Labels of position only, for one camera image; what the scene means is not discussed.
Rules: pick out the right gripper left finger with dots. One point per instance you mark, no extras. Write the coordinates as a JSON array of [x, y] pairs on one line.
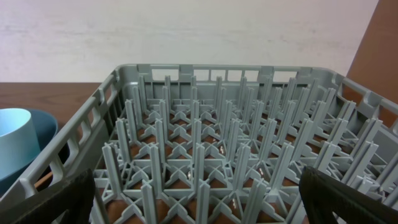
[[71, 199]]

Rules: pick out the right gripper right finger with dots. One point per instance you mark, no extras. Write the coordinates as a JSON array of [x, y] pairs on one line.
[[325, 198]]

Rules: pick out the grey plastic dishwasher rack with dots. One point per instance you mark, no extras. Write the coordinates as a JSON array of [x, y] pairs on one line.
[[219, 143]]

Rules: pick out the wooden chopstick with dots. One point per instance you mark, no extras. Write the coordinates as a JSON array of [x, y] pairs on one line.
[[44, 181]]

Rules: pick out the light blue plastic cup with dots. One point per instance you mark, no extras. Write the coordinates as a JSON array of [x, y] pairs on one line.
[[19, 143]]

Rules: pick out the dark blue plate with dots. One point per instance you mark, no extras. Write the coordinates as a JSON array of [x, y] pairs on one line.
[[46, 128]]

